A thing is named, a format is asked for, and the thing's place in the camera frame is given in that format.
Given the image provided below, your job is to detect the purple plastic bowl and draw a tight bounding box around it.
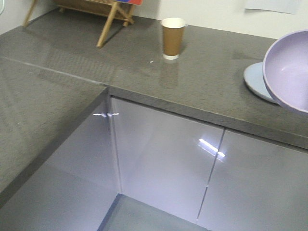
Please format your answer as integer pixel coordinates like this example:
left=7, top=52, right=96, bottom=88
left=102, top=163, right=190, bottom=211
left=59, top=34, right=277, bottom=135
left=263, top=30, right=308, bottom=115

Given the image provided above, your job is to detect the brown paper cup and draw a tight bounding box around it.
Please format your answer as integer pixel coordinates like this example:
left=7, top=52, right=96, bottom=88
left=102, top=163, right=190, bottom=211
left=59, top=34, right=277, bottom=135
left=161, top=17, right=186, bottom=60

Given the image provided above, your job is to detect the light blue plate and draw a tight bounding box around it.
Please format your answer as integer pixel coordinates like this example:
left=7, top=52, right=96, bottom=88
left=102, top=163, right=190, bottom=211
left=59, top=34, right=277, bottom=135
left=243, top=62, right=277, bottom=104

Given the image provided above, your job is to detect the grey middle cabinet door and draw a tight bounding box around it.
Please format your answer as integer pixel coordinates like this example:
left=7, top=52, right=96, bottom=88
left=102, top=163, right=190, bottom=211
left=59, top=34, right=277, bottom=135
left=111, top=98, right=223, bottom=222

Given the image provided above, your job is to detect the grey cabinet door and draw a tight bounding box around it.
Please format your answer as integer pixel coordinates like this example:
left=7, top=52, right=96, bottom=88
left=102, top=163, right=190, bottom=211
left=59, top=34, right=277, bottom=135
left=0, top=101, right=118, bottom=231
left=111, top=98, right=223, bottom=222
left=198, top=131, right=308, bottom=231

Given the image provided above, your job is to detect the grey left cabinet door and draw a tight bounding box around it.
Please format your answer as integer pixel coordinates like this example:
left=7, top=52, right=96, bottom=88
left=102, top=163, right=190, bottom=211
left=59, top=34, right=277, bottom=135
left=0, top=101, right=118, bottom=231

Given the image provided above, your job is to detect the blue red item on rack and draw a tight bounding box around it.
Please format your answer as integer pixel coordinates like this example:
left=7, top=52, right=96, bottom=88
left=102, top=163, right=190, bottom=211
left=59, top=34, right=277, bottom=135
left=116, top=0, right=143, bottom=5

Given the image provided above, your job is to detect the wooden dish rack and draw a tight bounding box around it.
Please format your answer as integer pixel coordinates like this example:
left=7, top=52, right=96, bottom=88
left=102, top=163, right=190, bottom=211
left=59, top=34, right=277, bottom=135
left=23, top=0, right=137, bottom=48

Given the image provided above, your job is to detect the grey right cabinet door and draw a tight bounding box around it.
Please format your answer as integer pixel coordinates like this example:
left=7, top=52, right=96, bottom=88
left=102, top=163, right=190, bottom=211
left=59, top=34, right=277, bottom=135
left=198, top=131, right=308, bottom=231

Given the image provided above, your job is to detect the white paper on wall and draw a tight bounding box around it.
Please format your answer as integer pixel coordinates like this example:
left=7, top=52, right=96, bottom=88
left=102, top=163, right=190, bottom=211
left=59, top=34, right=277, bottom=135
left=245, top=0, right=302, bottom=14

